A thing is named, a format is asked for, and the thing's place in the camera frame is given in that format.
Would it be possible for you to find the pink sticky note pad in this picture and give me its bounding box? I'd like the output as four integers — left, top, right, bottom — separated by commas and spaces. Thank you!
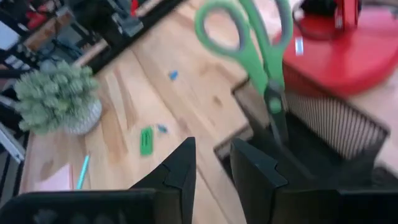
32, 163, 74, 192

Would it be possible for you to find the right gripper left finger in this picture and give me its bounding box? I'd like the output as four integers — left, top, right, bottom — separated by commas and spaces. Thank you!
130, 136, 197, 224

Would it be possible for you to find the potted green succulent plant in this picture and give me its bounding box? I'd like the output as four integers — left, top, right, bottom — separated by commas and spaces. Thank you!
14, 60, 103, 136

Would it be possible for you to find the teal pencil with eraser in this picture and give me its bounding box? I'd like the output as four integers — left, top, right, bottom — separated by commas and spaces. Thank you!
76, 154, 91, 190

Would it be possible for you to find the green eraser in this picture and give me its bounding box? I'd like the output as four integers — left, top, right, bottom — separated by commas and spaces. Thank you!
139, 126, 154, 156

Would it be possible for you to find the black mesh desk organizer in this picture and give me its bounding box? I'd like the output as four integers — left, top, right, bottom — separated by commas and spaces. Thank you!
213, 77, 391, 194

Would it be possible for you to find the red desk lamp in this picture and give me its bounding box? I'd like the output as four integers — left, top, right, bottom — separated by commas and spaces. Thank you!
273, 0, 398, 97

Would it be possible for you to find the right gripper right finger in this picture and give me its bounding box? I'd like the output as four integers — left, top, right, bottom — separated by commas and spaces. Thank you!
229, 138, 289, 224

